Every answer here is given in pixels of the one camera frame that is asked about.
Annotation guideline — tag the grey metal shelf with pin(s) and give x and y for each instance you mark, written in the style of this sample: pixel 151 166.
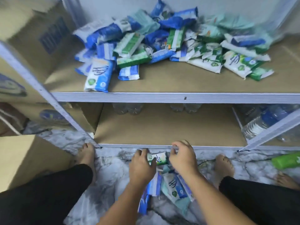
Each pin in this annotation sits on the grey metal shelf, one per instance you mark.
pixel 140 97

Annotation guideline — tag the person's left forearm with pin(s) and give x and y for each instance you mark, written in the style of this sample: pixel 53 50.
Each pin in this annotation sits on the person's left forearm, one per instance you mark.
pixel 126 203

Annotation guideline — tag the cardboard box blue print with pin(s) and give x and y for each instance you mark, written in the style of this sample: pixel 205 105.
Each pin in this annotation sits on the cardboard box blue print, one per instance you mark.
pixel 28 39
pixel 79 114

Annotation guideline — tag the water bottles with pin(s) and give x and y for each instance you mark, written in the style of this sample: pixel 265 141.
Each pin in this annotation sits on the water bottles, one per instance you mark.
pixel 267 121

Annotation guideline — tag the plain cardboard box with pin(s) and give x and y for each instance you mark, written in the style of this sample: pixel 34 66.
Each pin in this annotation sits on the plain cardboard box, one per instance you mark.
pixel 28 161

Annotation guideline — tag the person's right foot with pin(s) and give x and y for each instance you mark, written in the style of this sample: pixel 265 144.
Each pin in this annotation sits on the person's right foot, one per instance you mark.
pixel 224 167

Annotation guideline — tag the person's foot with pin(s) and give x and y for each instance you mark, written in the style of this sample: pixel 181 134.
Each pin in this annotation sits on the person's foot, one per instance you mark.
pixel 224 167
pixel 86 157
pixel 287 181

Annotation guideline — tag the person's left foot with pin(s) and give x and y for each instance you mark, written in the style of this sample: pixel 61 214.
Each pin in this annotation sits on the person's left foot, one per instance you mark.
pixel 86 157

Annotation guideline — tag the person's left hand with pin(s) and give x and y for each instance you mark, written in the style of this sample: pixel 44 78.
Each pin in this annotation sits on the person's left hand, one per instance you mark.
pixel 142 168

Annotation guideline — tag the person's right leg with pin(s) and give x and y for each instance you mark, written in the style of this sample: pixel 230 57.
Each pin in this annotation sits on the person's right leg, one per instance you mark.
pixel 267 201

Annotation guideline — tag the person's right hand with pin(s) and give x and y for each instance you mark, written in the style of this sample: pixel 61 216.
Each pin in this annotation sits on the person's right hand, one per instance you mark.
pixel 183 159

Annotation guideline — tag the green bottle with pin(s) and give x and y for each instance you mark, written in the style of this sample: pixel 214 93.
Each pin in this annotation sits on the green bottle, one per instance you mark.
pixel 286 160

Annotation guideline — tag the green wipe packet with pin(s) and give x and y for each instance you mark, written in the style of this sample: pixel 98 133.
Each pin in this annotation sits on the green wipe packet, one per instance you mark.
pixel 159 158

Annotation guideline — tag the person's right forearm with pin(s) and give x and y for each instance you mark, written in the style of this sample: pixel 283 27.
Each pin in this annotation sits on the person's right forearm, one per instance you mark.
pixel 211 201

